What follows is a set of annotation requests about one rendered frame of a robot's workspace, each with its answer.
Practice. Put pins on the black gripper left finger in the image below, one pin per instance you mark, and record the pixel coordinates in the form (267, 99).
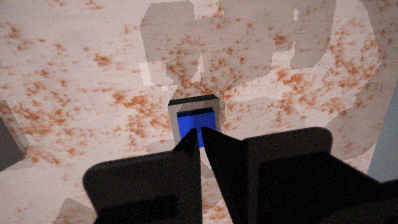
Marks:
(175, 172)

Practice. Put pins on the blue button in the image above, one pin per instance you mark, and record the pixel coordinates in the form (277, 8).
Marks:
(194, 112)

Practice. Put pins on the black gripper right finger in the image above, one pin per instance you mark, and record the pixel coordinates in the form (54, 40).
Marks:
(235, 162)

